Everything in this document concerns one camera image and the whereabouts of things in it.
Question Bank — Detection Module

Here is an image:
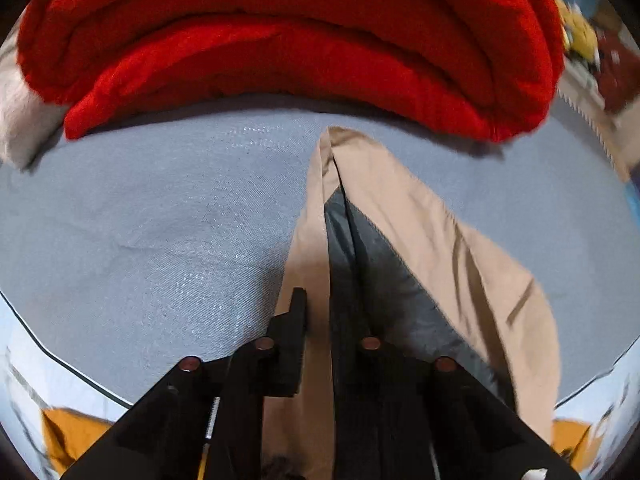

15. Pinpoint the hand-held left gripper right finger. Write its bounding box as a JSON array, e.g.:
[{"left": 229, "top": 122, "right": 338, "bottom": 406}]
[{"left": 330, "top": 305, "right": 583, "bottom": 480}]

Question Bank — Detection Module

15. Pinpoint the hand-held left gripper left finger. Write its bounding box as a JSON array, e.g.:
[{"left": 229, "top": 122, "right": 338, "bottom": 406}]
[{"left": 60, "top": 287, "right": 308, "bottom": 480}]

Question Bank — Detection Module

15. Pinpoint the beige and mustard jacket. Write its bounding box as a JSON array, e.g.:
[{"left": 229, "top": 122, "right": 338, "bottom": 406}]
[{"left": 40, "top": 126, "right": 596, "bottom": 480}]

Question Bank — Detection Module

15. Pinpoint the grey printed bed sheet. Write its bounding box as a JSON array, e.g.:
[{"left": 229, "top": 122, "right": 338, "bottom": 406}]
[{"left": 0, "top": 95, "right": 640, "bottom": 480}]

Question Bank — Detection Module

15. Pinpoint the red folded quilt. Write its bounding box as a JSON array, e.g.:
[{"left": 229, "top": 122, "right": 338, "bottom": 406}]
[{"left": 16, "top": 0, "right": 566, "bottom": 143}]

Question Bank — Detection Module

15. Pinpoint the cream fleece blanket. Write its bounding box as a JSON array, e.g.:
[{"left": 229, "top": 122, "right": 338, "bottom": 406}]
[{"left": 0, "top": 47, "right": 68, "bottom": 171}]

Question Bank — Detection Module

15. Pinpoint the dark red cushion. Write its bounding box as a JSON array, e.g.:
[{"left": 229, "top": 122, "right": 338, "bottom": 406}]
[{"left": 592, "top": 30, "right": 640, "bottom": 116}]

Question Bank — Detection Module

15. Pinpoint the yellow plush toy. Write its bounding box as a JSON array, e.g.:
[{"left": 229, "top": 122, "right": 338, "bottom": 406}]
[{"left": 552, "top": 0, "right": 599, "bottom": 63}]

